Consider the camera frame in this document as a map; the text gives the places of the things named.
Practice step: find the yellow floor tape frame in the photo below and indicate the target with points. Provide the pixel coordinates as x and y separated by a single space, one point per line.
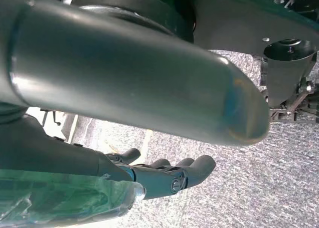
144 147

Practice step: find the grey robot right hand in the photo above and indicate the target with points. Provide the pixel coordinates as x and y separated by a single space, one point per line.
124 71

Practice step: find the translucent greenish plastic cover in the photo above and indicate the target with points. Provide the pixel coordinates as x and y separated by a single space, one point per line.
62 200

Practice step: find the black robot lower body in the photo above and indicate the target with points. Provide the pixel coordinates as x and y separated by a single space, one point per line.
237 25

